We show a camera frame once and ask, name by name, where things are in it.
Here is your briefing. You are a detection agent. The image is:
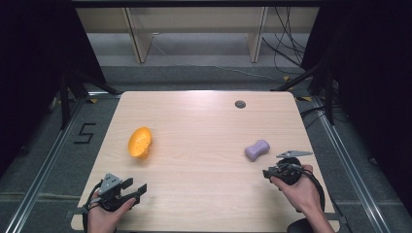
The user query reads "black round seat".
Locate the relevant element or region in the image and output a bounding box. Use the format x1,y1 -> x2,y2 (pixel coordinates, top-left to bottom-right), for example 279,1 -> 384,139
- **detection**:
286,216 -> 316,233

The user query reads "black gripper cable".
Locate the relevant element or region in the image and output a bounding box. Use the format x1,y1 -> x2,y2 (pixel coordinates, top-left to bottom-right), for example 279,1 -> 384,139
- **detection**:
291,164 -> 326,214
81,182 -> 103,233

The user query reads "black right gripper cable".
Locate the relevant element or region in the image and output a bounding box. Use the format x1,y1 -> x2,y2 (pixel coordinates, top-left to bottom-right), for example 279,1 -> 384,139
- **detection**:
291,164 -> 326,214

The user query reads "black curtain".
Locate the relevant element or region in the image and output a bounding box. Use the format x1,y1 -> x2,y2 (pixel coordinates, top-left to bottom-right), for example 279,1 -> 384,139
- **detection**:
300,0 -> 412,215
0,0 -> 108,178

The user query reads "light wooden shelf unit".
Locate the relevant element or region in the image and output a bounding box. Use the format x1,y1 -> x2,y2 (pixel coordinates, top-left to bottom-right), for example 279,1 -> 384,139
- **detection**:
75,6 -> 321,65

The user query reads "bundle of black hanging cables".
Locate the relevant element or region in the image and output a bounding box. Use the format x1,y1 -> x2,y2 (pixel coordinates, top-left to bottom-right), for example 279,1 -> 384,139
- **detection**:
260,6 -> 308,76

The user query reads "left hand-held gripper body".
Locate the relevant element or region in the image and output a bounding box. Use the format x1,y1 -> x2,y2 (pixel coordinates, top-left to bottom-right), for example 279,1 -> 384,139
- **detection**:
95,172 -> 131,213

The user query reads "thin white floor cable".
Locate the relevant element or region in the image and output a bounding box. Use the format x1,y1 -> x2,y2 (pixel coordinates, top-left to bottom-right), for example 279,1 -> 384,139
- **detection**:
151,34 -> 284,83

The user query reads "black floor cable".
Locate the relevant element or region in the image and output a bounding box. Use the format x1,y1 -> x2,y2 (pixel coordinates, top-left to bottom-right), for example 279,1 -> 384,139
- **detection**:
298,105 -> 348,130

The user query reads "person's right hand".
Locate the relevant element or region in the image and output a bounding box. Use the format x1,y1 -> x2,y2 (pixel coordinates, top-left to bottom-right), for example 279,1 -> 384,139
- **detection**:
269,164 -> 323,216

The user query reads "black metal stand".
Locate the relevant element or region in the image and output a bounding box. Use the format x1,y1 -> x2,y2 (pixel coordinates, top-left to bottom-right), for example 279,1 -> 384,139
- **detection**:
58,66 -> 123,131
270,54 -> 338,126

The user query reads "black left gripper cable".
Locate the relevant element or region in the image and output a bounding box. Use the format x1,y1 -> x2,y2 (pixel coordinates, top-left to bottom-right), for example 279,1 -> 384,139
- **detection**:
81,182 -> 103,233

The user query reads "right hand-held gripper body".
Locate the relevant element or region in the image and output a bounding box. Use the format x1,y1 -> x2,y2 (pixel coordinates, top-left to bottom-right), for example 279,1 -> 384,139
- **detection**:
271,150 -> 314,186

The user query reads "orange perforated soap dish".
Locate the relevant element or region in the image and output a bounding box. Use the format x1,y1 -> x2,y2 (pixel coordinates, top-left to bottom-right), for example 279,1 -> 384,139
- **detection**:
127,126 -> 154,160

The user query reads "person's left hand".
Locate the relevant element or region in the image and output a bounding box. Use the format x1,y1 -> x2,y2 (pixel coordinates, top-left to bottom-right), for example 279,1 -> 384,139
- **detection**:
86,190 -> 138,233

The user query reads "purple soap bar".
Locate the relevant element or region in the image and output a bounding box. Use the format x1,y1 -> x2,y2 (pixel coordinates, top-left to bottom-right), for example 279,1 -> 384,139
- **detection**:
244,139 -> 271,162

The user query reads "aluminium floor rail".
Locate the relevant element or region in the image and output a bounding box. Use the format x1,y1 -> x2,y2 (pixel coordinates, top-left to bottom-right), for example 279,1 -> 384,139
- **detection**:
310,96 -> 395,233
3,91 -> 124,233

